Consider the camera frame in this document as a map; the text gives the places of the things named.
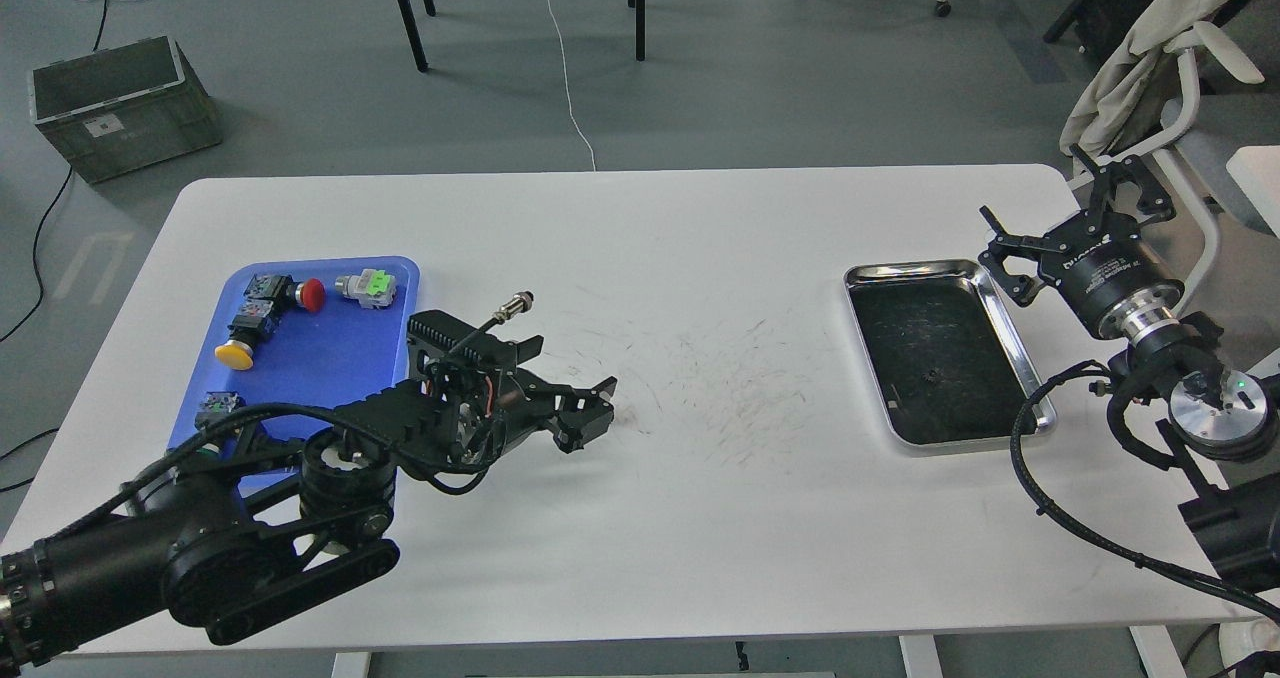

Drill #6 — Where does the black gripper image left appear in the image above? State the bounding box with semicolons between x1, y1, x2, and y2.
335;293;618;478

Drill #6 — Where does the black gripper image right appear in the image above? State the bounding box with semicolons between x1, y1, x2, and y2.
978;145;1185;339

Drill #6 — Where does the white office chair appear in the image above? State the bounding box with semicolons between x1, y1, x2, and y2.
1060;18;1280;319

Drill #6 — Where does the steel tray with black mat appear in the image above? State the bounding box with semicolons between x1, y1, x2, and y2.
844;258;1057;454

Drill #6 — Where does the blue plastic tray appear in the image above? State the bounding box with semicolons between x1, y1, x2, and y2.
168;255;420;449

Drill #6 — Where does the beige cloth on chair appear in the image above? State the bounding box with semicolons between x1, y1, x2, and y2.
1059;0;1228;157

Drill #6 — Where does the red mushroom push button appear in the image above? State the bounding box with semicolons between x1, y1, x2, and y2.
243;274;326;313

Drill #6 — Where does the black table leg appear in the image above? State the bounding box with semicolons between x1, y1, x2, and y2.
396;0;429;75

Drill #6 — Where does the grey plastic crate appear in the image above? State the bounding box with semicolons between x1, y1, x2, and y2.
28;36;224;185

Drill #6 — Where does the grey switch with green tab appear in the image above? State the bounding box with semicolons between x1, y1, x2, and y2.
333;267;397;310

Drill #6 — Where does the yellow push button switch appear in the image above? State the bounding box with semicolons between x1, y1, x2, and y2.
212;299;279;371

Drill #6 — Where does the green push button switch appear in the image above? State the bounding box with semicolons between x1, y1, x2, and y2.
193;391;246;459

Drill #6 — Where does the white floor cable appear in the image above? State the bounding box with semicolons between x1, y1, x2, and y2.
538;0;598;171

